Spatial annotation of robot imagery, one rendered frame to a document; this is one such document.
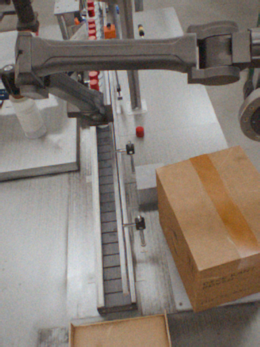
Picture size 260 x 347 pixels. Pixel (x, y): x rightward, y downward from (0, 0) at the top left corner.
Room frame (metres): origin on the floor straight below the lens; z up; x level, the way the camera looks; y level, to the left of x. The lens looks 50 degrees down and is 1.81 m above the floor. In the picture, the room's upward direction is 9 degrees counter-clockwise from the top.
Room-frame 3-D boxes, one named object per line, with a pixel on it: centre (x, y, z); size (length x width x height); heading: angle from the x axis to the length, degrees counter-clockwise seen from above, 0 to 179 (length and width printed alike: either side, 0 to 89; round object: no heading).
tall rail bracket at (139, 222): (0.53, 0.01, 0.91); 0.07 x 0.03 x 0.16; 88
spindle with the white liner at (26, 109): (1.09, 0.35, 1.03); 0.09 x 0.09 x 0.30
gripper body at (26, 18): (1.20, 0.26, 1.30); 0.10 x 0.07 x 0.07; 179
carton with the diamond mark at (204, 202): (0.46, -0.21, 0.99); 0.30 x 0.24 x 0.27; 8
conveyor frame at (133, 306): (1.16, 0.07, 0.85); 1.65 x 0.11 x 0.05; 178
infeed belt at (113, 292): (1.16, 0.07, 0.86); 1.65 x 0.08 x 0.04; 178
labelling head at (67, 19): (1.59, 0.15, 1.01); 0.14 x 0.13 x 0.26; 178
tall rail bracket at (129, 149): (0.83, 0.00, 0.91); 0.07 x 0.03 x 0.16; 88
